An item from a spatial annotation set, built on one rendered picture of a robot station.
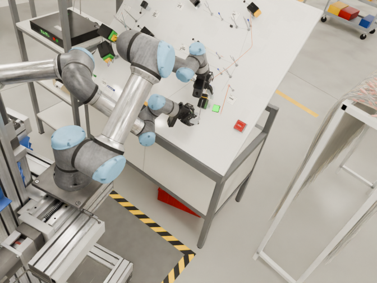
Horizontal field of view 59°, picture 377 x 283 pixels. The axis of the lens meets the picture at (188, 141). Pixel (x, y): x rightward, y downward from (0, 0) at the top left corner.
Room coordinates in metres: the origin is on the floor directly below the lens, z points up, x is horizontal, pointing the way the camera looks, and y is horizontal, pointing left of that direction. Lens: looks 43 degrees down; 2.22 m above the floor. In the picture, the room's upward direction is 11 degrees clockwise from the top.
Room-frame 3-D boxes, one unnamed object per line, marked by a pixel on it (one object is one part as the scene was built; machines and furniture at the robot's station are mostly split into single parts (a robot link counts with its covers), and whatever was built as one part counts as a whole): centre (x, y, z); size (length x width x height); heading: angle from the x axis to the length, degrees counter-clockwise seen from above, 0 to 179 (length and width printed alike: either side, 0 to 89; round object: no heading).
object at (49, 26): (2.06, 0.97, 1.09); 0.35 x 0.33 x 0.07; 61
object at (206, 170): (1.51, 0.28, 0.83); 1.18 x 0.06 x 0.06; 61
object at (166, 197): (1.68, -0.06, 0.07); 0.39 x 0.29 x 0.14; 76
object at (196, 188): (1.39, 0.03, 0.60); 0.55 x 0.03 x 0.39; 61
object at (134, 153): (1.66, 0.51, 0.60); 0.55 x 0.02 x 0.39; 61
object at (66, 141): (0.79, 0.41, 1.33); 0.13 x 0.12 x 0.14; 69
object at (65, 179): (0.80, 0.42, 1.21); 0.15 x 0.15 x 0.10
